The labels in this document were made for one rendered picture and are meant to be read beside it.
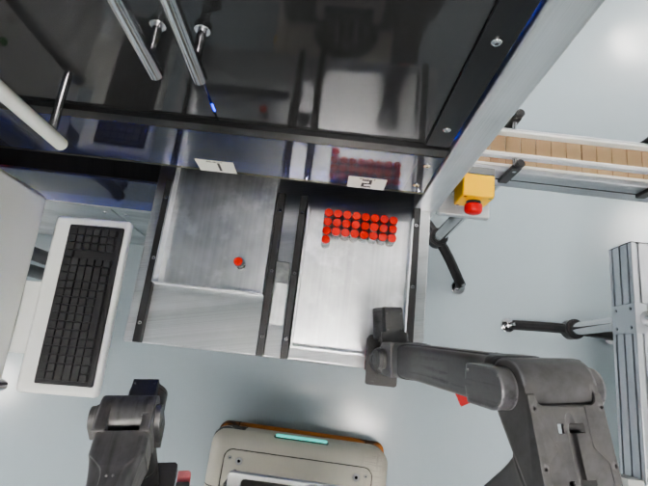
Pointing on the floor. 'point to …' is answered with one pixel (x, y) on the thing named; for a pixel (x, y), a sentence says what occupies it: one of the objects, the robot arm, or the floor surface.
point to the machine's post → (508, 91)
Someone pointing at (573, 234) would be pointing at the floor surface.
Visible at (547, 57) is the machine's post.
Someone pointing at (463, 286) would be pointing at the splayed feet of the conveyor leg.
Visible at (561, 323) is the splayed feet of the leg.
